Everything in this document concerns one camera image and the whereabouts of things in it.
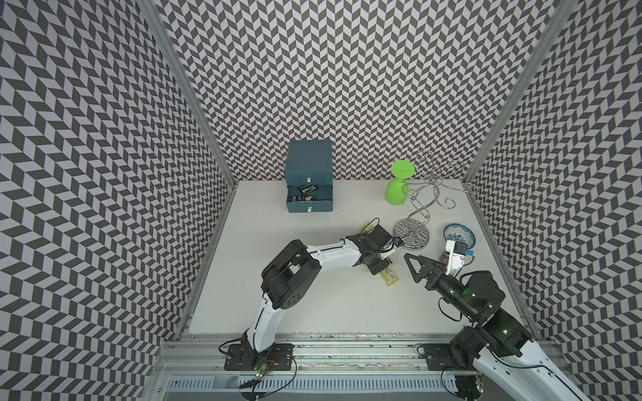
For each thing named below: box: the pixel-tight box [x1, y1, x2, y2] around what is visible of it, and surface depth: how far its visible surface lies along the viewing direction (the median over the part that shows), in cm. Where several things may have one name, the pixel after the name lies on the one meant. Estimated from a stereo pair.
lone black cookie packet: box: [290, 195, 316, 201], surface depth 103 cm
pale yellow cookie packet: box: [379, 269, 400, 287], surface depth 89 cm
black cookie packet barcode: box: [296, 183, 319, 194], surface depth 104 cm
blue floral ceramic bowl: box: [443, 223, 477, 250], surface depth 98 cm
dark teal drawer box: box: [284, 139, 334, 214], surface depth 104 cm
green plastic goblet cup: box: [384, 159, 416, 207], surface depth 81 cm
